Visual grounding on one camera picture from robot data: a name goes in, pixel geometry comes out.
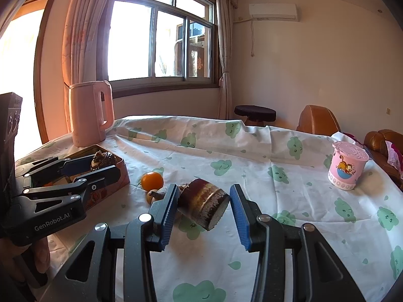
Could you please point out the beige narrow curtain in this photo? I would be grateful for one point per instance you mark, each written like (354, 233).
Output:
(225, 53)

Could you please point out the orange mandarin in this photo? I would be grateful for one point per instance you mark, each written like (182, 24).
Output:
(152, 181)

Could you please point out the pink tin box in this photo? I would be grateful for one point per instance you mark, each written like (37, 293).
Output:
(122, 176)

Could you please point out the dark round stool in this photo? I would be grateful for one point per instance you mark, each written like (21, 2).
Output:
(255, 112)

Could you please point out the pink cartoon cup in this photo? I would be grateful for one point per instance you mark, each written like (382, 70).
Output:
(346, 166)

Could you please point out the brown framed window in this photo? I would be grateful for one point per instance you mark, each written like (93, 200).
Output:
(163, 88)

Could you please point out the person's left hand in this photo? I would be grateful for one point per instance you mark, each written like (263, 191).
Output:
(42, 254)

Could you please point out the white pink cloth bundle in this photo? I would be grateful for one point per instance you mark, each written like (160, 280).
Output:
(349, 136)

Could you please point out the white air conditioner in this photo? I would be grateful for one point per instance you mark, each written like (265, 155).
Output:
(273, 12)

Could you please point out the white cloud print tablecloth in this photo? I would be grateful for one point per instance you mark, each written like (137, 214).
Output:
(252, 170)

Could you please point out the wooden door frame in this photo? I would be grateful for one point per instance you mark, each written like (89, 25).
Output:
(39, 85)

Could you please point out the purple floral cushion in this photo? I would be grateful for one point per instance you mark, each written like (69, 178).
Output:
(395, 157)

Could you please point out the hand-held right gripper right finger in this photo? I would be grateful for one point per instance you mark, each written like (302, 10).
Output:
(241, 220)

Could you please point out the pink electric kettle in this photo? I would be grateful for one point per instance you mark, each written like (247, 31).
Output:
(88, 116)

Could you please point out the small tan longan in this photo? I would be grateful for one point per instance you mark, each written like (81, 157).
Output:
(150, 199)

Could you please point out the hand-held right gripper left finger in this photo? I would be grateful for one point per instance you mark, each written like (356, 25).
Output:
(168, 220)

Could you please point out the brown leather sofa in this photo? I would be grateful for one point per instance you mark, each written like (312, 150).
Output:
(376, 140)

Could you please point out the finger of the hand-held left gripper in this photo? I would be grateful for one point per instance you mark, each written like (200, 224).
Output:
(104, 173)
(78, 166)

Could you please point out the pink patterned curtain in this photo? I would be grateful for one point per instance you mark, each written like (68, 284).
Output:
(83, 37)

